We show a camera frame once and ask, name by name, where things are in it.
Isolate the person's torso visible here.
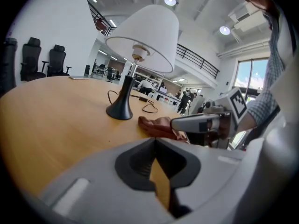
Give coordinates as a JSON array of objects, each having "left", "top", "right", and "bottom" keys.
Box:
[{"left": 242, "top": 0, "right": 299, "bottom": 224}]

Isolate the black office chair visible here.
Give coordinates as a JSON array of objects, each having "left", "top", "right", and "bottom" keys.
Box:
[
  {"left": 20, "top": 37, "right": 49, "bottom": 82},
  {"left": 47, "top": 44, "right": 72, "bottom": 77}
]

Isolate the white office desk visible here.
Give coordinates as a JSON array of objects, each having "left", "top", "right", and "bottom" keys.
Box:
[{"left": 154, "top": 87, "right": 183, "bottom": 112}]

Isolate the large window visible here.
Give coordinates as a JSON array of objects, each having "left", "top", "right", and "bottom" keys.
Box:
[{"left": 233, "top": 58, "right": 270, "bottom": 98}]

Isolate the person's right hand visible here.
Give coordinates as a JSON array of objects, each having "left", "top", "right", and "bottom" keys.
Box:
[{"left": 210, "top": 118, "right": 232, "bottom": 140}]

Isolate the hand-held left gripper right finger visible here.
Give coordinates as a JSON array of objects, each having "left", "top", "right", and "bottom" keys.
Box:
[{"left": 154, "top": 137, "right": 249, "bottom": 220}]

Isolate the black balcony railing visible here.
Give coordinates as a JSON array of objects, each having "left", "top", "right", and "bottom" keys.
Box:
[{"left": 176, "top": 43, "right": 220, "bottom": 80}]

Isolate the ceiling air duct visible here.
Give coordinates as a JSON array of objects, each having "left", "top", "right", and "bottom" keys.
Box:
[{"left": 228, "top": 1, "right": 270, "bottom": 32}]

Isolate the black lamp cable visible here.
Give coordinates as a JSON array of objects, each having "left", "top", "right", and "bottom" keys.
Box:
[{"left": 107, "top": 90, "right": 159, "bottom": 114}]

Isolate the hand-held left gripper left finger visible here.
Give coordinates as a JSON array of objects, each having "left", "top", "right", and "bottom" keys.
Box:
[{"left": 38, "top": 137, "right": 175, "bottom": 224}]

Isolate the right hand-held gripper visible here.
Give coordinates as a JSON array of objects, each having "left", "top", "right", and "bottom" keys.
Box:
[{"left": 170, "top": 87, "right": 248, "bottom": 149}]

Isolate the person's right forearm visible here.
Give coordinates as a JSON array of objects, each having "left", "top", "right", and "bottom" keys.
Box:
[{"left": 237, "top": 87, "right": 281, "bottom": 133}]

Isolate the brown cloth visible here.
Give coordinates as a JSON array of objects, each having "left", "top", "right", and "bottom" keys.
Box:
[{"left": 137, "top": 116, "right": 190, "bottom": 143}]

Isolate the white table lamp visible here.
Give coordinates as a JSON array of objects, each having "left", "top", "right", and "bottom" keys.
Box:
[{"left": 104, "top": 4, "right": 180, "bottom": 121}]

